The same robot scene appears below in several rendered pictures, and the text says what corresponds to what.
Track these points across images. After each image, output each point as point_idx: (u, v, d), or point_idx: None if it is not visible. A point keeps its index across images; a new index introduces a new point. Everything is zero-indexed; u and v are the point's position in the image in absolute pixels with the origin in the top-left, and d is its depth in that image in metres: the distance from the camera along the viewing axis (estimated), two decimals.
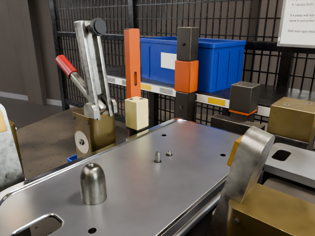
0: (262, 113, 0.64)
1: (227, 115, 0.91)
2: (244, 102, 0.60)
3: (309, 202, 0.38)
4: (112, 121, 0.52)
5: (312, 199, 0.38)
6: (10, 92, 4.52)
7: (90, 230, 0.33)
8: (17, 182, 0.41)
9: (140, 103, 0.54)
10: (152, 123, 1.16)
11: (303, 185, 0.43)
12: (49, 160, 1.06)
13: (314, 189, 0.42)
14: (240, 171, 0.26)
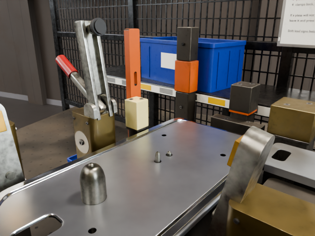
0: (262, 113, 0.64)
1: (227, 115, 0.91)
2: (244, 102, 0.60)
3: (309, 202, 0.38)
4: (112, 121, 0.52)
5: (312, 199, 0.38)
6: (10, 92, 4.52)
7: (90, 230, 0.33)
8: (17, 182, 0.41)
9: (140, 103, 0.54)
10: (152, 123, 1.16)
11: (303, 185, 0.43)
12: (49, 160, 1.06)
13: (314, 189, 0.42)
14: (240, 171, 0.26)
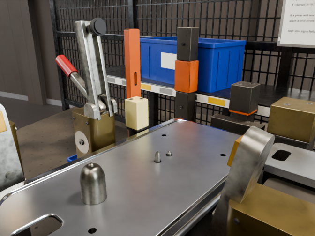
0: (262, 113, 0.64)
1: (227, 115, 0.91)
2: (244, 102, 0.60)
3: (309, 202, 0.38)
4: (112, 121, 0.52)
5: (312, 199, 0.38)
6: (10, 92, 4.52)
7: (90, 230, 0.33)
8: (17, 182, 0.41)
9: (140, 103, 0.54)
10: (152, 123, 1.16)
11: (303, 185, 0.43)
12: (49, 160, 1.06)
13: (314, 189, 0.42)
14: (240, 171, 0.26)
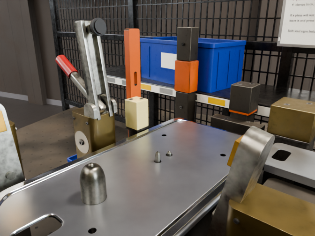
0: (262, 113, 0.64)
1: (227, 115, 0.91)
2: (244, 102, 0.60)
3: (309, 202, 0.38)
4: (112, 121, 0.52)
5: (312, 199, 0.38)
6: (10, 92, 4.52)
7: (90, 230, 0.33)
8: (17, 182, 0.41)
9: (140, 103, 0.54)
10: (152, 123, 1.16)
11: (303, 185, 0.43)
12: (49, 160, 1.06)
13: (314, 189, 0.42)
14: (240, 171, 0.26)
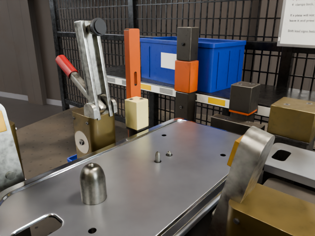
0: (262, 113, 0.64)
1: (227, 115, 0.91)
2: (244, 102, 0.60)
3: (309, 202, 0.38)
4: (112, 121, 0.52)
5: (312, 199, 0.38)
6: (10, 92, 4.52)
7: (90, 230, 0.33)
8: (17, 182, 0.41)
9: (140, 103, 0.54)
10: (152, 123, 1.16)
11: (303, 185, 0.43)
12: (49, 160, 1.06)
13: (314, 189, 0.42)
14: (240, 171, 0.26)
